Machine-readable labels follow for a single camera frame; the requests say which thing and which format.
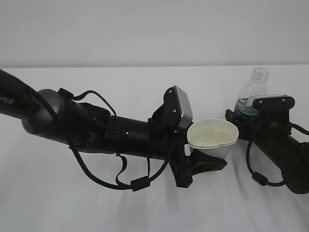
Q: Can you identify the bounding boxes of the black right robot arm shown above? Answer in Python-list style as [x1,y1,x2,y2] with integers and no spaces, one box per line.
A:
[225,109,309,194]

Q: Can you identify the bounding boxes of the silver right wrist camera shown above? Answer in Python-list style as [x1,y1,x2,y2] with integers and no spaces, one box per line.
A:
[246,94,295,112]

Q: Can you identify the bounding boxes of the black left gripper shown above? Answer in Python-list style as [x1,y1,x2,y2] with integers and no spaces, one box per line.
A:
[147,125,228,189]

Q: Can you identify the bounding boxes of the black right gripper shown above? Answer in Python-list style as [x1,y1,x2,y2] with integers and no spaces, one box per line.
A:
[225,109,293,155]

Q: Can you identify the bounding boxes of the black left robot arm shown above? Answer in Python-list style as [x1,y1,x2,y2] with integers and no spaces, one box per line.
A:
[0,71,226,191]

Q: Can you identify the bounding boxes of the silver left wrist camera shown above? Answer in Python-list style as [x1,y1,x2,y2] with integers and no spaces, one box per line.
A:
[148,85,193,131]

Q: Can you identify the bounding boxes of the black camera cable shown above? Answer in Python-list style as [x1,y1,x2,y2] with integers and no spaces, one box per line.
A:
[246,120,309,187]
[19,88,177,193]

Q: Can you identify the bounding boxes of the black left camera cable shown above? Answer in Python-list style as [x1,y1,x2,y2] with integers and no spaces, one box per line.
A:
[19,88,177,193]

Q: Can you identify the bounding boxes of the clear water bottle green label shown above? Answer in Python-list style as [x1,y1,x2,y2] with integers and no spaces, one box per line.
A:
[234,67,269,116]

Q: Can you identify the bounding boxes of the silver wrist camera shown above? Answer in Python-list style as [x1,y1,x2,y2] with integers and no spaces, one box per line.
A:
[148,85,193,131]
[246,94,295,112]

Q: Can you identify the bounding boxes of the white paper cup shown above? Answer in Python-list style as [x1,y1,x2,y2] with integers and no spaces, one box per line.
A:
[187,118,239,159]

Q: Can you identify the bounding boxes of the black right camera cable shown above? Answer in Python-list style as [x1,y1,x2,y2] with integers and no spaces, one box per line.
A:
[246,120,309,187]

